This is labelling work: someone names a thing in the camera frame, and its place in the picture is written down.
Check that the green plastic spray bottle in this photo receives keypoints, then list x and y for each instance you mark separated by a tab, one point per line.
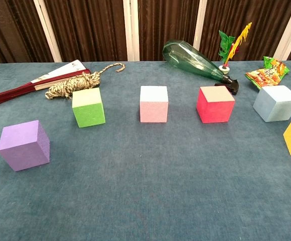
190	60

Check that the red foam cube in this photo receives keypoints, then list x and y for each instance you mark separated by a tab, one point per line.
214	110

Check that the dark brown curtain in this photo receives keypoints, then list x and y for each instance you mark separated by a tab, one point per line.
92	30

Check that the purple foam cube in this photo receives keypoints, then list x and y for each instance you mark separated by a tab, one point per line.
22	145

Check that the pink foam cube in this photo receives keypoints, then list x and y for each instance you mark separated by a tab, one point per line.
153	110

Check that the blue felt table cover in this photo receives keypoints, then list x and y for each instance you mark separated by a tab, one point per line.
145	188

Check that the orange green snack bag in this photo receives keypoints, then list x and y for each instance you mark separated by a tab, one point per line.
266	76

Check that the light blue foam cube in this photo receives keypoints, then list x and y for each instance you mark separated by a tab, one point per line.
276	105

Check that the white frame post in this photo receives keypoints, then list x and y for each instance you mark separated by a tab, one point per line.
130	30
49	35
200	22
289	32

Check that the green foam cube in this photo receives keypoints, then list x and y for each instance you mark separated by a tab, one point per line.
89	113

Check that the feather shuttlecock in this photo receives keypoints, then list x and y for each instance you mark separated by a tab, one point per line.
225	41

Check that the red and white folding fan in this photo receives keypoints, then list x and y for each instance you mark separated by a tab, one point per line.
10	94

